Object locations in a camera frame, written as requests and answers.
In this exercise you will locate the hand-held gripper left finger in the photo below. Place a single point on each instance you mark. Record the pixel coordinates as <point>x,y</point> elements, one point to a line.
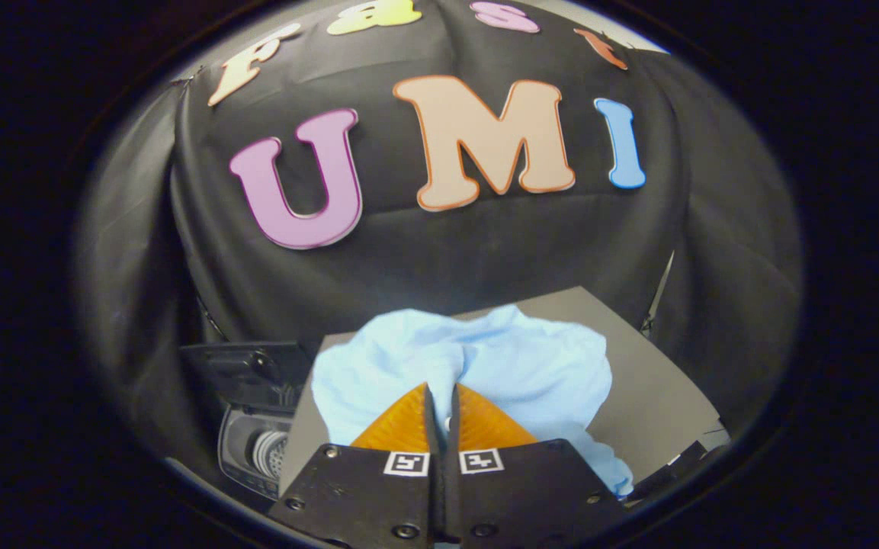
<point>370,496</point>

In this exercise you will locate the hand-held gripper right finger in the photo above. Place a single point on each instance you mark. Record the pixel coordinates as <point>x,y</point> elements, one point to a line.
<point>523,496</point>

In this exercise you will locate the light blue shirt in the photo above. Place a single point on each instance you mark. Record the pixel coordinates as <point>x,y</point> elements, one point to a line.
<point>523,358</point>

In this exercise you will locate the white cabinet with dark top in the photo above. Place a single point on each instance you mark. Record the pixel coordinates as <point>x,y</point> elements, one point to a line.
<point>652,396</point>

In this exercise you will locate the black backdrop cloth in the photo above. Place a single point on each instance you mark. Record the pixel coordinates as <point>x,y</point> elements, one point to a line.
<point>447,259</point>

